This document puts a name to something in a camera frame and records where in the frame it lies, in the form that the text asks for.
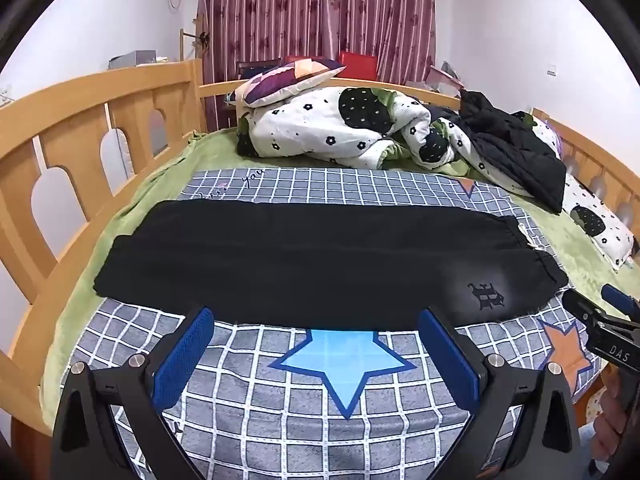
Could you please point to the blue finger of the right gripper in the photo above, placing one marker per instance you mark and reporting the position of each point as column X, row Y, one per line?
column 582, row 308
column 621, row 301

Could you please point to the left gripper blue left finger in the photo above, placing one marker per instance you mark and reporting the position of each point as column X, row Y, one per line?
column 86, row 442

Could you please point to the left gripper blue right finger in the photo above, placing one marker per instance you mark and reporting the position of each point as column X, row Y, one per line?
column 522, row 422

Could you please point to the black striped sweatpants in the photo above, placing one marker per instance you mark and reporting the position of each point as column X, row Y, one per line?
column 329, row 267

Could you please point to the person's right hand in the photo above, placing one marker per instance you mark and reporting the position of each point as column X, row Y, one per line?
column 615, row 442

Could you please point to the grey checked star bedsheet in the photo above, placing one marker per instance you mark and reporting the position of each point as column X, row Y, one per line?
column 282, row 403

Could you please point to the black quilted jacket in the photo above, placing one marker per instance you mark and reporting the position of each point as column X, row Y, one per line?
column 505, row 150

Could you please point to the white floral strawberry quilt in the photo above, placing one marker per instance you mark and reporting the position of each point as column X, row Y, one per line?
column 362, row 128

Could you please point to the purple patterned pillow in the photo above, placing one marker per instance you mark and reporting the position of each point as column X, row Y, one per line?
column 283, row 82

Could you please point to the grey box behind headboard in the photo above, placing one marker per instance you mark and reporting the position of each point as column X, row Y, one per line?
column 135, row 58

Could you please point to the wooden coat rack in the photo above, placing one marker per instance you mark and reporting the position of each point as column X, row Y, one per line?
column 193, row 39

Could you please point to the maroon striped curtain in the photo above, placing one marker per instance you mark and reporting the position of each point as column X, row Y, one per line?
column 400, row 34

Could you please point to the wooden bed frame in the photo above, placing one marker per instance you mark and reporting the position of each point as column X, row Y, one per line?
column 71, row 154

